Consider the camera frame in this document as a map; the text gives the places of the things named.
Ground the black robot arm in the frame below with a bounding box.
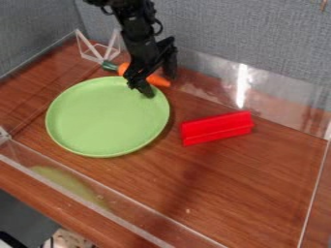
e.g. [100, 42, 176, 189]
[83, 0, 178, 98]

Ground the orange toy carrot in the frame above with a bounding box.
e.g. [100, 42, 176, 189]
[102, 61, 171, 87]

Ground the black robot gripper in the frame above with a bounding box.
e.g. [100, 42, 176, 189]
[122, 32, 178, 98]

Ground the clear acrylic enclosure wall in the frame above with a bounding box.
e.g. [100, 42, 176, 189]
[0, 37, 331, 248]

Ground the red plastic block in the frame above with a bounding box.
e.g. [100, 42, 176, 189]
[180, 110, 254, 146]

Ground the green round plate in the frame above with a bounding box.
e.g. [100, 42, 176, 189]
[46, 77, 171, 158]

